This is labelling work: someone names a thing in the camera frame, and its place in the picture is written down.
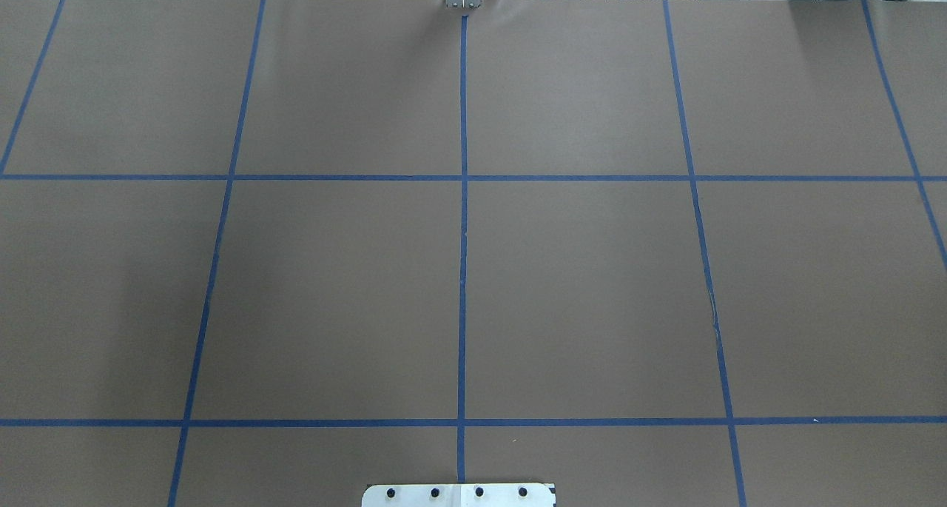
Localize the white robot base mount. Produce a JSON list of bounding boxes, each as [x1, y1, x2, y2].
[[361, 483, 557, 506]]

